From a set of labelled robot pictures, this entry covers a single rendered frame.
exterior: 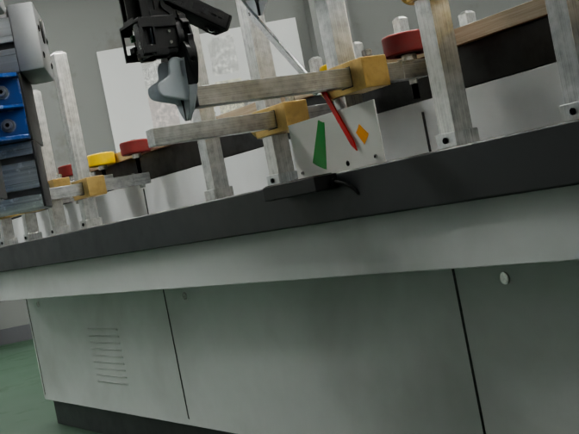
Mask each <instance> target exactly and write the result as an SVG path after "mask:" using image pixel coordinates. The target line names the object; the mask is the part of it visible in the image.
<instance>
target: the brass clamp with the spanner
mask: <svg viewBox="0 0 579 434"><path fill-rule="evenodd" d="M342 68H349V69H350V73H351V79H352V86H351V87H348V88H345V89H343V90H332V91H327V94H328V95H329V97H330V99H331V100H332V101H333V100H334V99H337V98H340V97H342V96H350V95H357V94H364V93H366V92H369V91H372V90H376V89H379V88H382V87H385V86H388V85H390V78H389V70H388V66H387V61H386V56H385V54H379V55H372V56H364V57H359V58H357V59H353V60H351V61H348V62H345V63H344V64H341V65H337V66H335V67H333V68H330V69H327V70H326V71H328V70H335V69H342Z"/></svg>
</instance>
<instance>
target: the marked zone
mask: <svg viewBox="0 0 579 434"><path fill-rule="evenodd" d="M313 164H315V165H317V166H319V167H321V168H323V169H327V155H326V139H325V122H322V121H319V120H318V125H317V132H316V138H315V145H314V158H313Z"/></svg>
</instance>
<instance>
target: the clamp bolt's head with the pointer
mask: <svg viewBox="0 0 579 434"><path fill-rule="evenodd" d="M321 94H322V95H323V97H324V98H325V100H326V102H327V104H328V106H329V108H330V109H331V110H332V112H333V115H334V117H335V118H336V120H337V122H338V123H339V125H340V127H341V129H342V130H343V132H344V134H345V136H346V137H347V139H348V141H349V143H350V144H351V146H352V147H353V148H354V149H355V150H356V151H357V150H358V149H357V147H356V144H355V141H354V139H353V137H352V136H351V134H350V132H349V131H348V129H347V127H346V125H345V123H344V122H343V120H342V119H341V117H340V115H339V113H338V111H337V109H336V108H335V106H334V105H333V102H332V100H331V99H330V97H329V95H328V94H327V92H322V93H321Z"/></svg>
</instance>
